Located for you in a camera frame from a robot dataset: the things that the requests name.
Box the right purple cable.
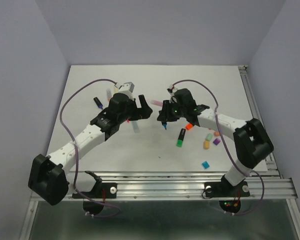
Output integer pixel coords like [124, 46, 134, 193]
[172, 79, 266, 216]

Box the mint highlighter cap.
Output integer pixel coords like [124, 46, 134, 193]
[205, 133, 213, 142]

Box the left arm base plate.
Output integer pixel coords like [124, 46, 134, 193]
[81, 182, 118, 200]

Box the purple black highlighter body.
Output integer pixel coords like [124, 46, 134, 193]
[93, 97, 104, 110]

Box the orange black highlighter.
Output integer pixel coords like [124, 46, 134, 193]
[185, 123, 194, 131]

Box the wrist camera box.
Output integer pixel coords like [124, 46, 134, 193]
[114, 82, 135, 93]
[167, 84, 178, 103]

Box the peach highlighter cap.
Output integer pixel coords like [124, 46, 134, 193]
[214, 131, 220, 137]

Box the aluminium front rail frame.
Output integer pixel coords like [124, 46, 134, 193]
[20, 170, 300, 240]

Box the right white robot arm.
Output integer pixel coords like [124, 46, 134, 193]
[157, 86, 274, 195]

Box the aluminium right side rail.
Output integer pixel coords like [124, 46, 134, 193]
[238, 65, 281, 178]

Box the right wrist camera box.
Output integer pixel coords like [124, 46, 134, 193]
[167, 84, 178, 103]

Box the purple highlighter cap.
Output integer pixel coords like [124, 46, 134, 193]
[213, 138, 221, 146]

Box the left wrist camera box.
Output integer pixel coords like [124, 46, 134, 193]
[114, 82, 135, 93]

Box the green black highlighter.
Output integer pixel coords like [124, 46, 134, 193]
[176, 128, 186, 148]

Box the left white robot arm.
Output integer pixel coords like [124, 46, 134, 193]
[28, 92, 153, 206]

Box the peach pastel highlighter body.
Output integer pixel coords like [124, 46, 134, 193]
[106, 88, 113, 101]

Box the blue highlighter cap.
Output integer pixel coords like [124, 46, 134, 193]
[201, 161, 210, 169]

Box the gold highlighter cap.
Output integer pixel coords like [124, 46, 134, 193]
[203, 140, 210, 150]

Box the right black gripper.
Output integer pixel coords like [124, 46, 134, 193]
[156, 99, 187, 122]

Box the pink pastel highlighter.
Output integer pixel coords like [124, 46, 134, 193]
[150, 100, 163, 107]

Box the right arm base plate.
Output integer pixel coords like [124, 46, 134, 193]
[202, 181, 250, 199]

